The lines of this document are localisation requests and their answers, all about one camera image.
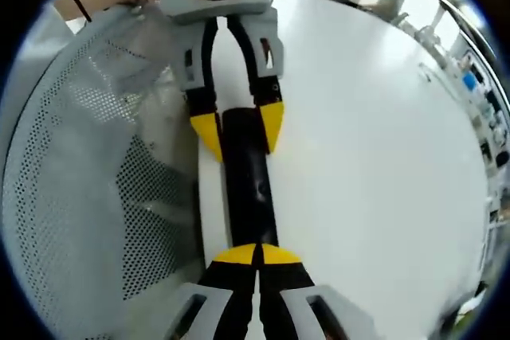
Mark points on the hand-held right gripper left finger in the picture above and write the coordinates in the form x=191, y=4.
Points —
x=223, y=296

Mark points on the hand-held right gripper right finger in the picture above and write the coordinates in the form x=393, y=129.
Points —
x=287, y=296

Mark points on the black remote control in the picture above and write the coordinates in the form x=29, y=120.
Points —
x=247, y=180

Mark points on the black wrist band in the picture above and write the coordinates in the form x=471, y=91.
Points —
x=79, y=3

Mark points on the grey mesh office chair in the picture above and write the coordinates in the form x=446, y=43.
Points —
x=60, y=157

